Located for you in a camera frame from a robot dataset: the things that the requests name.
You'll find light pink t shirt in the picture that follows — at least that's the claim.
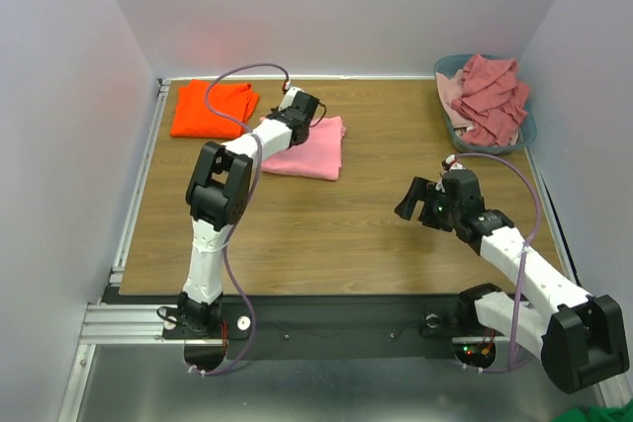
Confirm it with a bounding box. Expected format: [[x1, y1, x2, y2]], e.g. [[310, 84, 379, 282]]
[[262, 117, 346, 181]]

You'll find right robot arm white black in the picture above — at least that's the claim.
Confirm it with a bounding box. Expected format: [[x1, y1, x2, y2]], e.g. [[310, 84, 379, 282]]
[[395, 166, 630, 393]]

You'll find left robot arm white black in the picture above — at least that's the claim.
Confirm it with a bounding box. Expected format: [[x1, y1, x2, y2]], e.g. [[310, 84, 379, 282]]
[[157, 87, 322, 339]]

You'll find folded orange t shirt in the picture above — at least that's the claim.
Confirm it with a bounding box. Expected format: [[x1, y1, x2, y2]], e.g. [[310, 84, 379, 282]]
[[170, 80, 260, 139]]

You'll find pale pink garment in basket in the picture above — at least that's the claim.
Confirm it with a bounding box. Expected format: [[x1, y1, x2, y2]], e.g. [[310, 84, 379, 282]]
[[435, 69, 472, 129]]

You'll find dusty rose t shirt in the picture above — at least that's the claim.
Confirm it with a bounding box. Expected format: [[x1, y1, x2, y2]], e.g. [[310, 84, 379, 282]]
[[451, 54, 530, 147]]

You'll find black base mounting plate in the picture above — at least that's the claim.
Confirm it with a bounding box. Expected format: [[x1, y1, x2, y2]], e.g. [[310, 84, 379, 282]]
[[156, 294, 507, 376]]

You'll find green cloth at corner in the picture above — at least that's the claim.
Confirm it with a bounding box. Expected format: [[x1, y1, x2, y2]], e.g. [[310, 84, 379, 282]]
[[553, 403, 632, 422]]

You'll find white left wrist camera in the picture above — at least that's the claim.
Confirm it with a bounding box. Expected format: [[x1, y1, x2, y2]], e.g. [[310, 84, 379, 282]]
[[277, 86, 303, 111]]

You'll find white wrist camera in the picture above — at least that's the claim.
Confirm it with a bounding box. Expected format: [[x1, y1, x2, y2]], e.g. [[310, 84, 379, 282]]
[[277, 86, 303, 111], [441, 154, 463, 173]]

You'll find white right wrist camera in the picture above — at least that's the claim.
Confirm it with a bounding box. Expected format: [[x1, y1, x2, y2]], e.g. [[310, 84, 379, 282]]
[[441, 154, 463, 173]]

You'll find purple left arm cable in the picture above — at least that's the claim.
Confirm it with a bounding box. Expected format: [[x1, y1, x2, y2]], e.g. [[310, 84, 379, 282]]
[[185, 62, 292, 378]]

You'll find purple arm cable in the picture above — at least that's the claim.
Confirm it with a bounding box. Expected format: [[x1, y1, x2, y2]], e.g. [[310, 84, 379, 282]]
[[185, 62, 292, 378], [454, 152, 541, 375]]

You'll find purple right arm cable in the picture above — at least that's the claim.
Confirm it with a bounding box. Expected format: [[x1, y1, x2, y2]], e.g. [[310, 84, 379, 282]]
[[454, 152, 541, 375]]

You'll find left aluminium frame rail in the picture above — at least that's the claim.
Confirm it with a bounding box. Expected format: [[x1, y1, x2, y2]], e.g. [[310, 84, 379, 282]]
[[79, 78, 171, 346]]

